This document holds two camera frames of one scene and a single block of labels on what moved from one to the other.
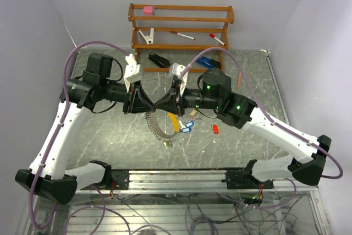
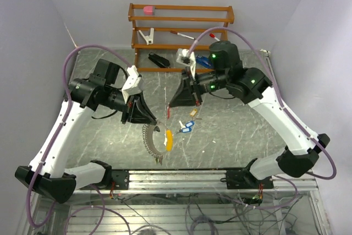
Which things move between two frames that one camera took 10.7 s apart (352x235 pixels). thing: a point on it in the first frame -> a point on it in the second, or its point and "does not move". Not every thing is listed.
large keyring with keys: (152, 122) -> (147, 134)
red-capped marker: (180, 34) does not move
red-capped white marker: (213, 36) does not move
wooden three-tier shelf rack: (176, 38) does not move
